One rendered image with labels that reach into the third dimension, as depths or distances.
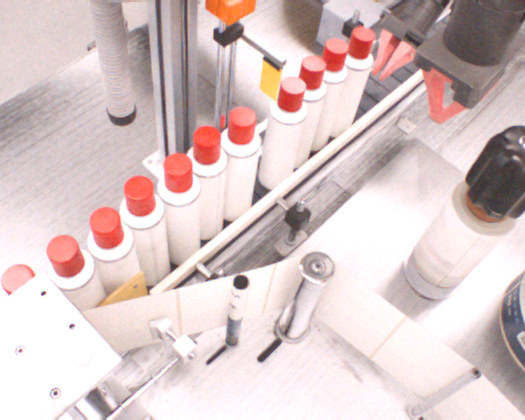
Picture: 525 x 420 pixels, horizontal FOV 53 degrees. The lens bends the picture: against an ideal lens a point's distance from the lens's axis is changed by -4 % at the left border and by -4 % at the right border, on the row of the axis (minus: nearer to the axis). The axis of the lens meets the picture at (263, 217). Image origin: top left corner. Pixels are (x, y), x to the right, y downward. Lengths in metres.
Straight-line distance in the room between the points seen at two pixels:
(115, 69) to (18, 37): 1.96
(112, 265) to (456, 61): 0.40
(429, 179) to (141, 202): 0.51
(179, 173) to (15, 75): 1.81
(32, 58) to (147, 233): 1.85
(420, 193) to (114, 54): 0.54
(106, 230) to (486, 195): 0.41
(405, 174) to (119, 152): 0.48
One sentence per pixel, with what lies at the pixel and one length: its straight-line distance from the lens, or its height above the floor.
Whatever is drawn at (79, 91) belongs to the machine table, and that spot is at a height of 0.83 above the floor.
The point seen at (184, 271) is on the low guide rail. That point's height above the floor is 0.91.
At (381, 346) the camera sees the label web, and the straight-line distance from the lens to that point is 0.68.
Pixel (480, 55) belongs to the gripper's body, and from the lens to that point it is 0.50.
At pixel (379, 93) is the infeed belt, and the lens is 1.04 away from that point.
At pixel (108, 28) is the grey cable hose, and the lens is 0.57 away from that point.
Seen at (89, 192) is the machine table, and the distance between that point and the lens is 0.92.
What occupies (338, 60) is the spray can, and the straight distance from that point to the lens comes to 0.78.
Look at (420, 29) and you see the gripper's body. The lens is 0.97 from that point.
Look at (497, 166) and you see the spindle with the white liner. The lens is 0.61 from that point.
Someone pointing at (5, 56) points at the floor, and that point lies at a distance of 2.48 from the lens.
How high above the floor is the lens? 1.58
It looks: 58 degrees down
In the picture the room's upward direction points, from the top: 11 degrees clockwise
